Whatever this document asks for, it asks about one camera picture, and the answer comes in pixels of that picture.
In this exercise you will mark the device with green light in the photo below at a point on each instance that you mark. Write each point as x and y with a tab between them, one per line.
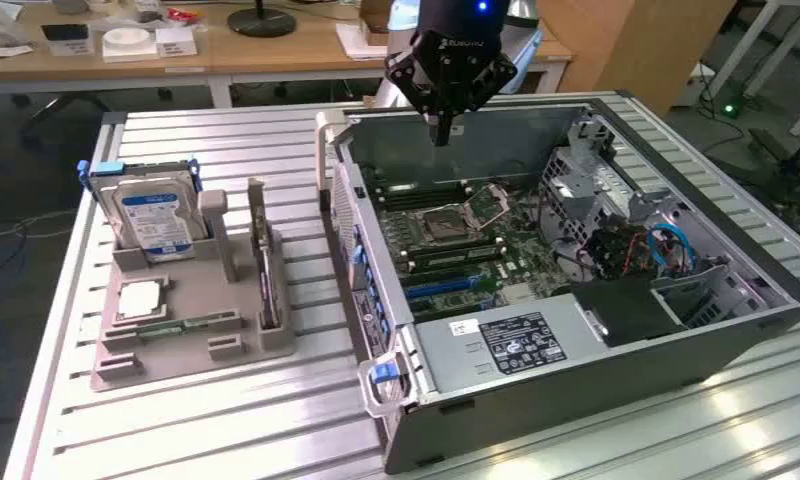
729	108

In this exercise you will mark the brown cardboard box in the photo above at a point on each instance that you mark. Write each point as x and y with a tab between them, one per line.
375	15

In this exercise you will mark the small white box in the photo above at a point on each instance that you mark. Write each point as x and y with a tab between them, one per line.
175	42

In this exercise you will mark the red packet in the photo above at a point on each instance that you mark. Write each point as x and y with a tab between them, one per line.
182	16

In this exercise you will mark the white box with black top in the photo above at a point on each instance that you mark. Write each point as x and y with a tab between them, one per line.
69	40

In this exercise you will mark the small silver chipset heatsink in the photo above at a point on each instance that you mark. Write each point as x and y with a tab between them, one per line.
524	292

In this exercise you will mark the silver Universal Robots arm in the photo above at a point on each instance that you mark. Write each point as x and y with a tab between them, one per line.
390	92

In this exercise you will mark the wooden desk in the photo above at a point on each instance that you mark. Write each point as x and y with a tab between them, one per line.
274	55

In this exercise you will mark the grey power supply unit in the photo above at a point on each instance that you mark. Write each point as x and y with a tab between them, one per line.
454	360

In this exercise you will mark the black drive box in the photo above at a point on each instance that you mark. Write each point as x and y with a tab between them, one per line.
628	310

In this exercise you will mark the grey metal drive cage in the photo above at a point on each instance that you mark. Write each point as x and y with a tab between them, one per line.
574	200

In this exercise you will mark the white desk frame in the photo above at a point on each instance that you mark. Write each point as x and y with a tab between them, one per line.
750	50

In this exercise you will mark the grey disk bay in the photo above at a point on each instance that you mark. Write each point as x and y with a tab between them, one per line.
708	290

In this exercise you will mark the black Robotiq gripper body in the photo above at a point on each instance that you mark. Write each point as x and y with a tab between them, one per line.
464	20

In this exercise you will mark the hard disk with blue label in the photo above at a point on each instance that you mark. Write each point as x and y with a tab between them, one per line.
154	225

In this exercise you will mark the metal socket cover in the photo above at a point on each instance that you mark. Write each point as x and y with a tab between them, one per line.
489	206

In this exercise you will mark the wooden cabinet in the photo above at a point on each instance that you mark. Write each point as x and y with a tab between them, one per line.
641	50

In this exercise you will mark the black chair base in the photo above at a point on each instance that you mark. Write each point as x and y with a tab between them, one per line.
61	107

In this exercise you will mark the hard disk in blue caddy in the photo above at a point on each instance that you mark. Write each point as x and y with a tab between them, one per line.
141	172

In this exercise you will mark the green RAM stick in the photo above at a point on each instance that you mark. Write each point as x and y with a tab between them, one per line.
167	327

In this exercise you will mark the CPU socket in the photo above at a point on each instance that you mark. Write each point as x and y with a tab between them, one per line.
444	223

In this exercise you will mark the white paper card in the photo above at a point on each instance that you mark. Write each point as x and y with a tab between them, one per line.
9	52

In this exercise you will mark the grey parts rack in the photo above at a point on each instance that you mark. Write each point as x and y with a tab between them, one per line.
194	360

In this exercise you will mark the white floor unit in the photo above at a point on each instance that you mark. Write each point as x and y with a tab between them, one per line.
697	85

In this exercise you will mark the graphics card with metal bracket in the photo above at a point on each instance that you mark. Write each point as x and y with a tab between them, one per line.
265	260

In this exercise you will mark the white box with round hole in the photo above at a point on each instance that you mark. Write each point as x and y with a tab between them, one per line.
130	47

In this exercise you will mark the open black PC case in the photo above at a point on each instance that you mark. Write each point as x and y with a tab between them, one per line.
574	400

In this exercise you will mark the white paper stack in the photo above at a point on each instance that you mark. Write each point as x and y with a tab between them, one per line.
361	45

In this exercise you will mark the black lamp base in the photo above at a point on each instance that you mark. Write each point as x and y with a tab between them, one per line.
262	25

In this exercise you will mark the blue case latch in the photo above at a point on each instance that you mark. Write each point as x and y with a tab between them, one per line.
381	374

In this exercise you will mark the silver CPU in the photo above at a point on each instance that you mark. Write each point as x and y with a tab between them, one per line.
139	300

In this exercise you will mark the blue expansion slot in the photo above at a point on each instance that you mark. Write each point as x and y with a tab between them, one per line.
441	289

